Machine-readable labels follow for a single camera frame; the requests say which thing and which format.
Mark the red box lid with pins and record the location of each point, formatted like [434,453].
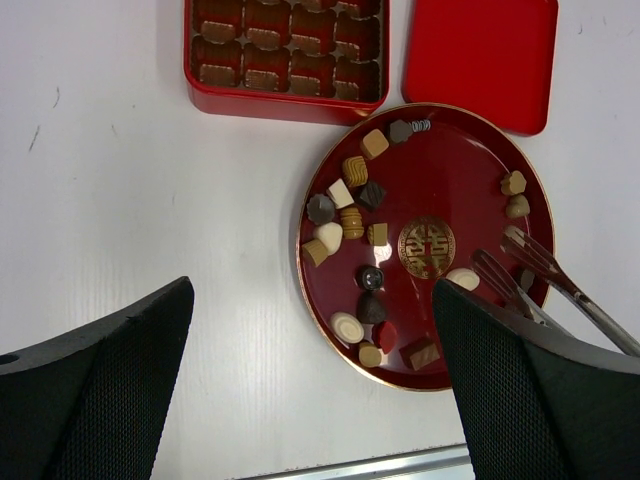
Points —
[491,57]

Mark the tan barrel chocolate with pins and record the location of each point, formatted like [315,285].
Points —
[351,222]

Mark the dark square chocolate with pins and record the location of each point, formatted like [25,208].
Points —
[370,196]

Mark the brown rectangular chocolate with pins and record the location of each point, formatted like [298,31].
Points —
[420,353]

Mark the round dark red plate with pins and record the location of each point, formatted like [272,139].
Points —
[443,201]

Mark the small metal spring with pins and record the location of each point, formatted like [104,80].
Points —
[421,125]

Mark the dark cone chocolate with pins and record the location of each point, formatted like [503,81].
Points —
[370,309]

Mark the tan flower chocolate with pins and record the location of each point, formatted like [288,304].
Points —
[513,183]

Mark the dark round chocolate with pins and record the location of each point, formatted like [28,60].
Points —
[369,278]

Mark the white round swirl chocolate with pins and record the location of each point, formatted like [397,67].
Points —
[347,327]

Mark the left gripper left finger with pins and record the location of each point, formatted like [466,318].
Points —
[92,403]

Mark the tan ridged chocolate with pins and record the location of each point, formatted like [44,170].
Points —
[314,252]

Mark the brown leaf chocolate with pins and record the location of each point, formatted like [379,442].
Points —
[525,279]

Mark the metal tongs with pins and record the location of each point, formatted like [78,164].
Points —
[535,258]

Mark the tan wavy chocolate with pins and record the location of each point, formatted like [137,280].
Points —
[355,172]

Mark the white dome chocolate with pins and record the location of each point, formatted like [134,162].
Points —
[330,235]

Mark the small tan square chocolate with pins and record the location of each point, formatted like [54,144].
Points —
[377,234]

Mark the white oval swirl chocolate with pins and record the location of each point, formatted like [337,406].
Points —
[464,277]

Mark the tan round chocolate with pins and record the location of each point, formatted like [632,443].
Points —
[369,355]

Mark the white cube chocolate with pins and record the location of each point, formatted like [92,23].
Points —
[339,194]

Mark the red chocolate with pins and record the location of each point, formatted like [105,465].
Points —
[385,336]

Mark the red chocolate box with tray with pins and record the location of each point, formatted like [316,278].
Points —
[309,61]

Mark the grey flower chocolate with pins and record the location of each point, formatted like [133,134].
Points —
[320,209]

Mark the dark flower chocolate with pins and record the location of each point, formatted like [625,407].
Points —
[399,131]

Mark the aluminium rail with cable duct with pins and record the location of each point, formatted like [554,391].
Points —
[440,463]

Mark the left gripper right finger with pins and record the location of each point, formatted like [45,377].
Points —
[535,403]

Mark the tan heart chocolate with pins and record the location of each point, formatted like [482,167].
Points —
[517,207]

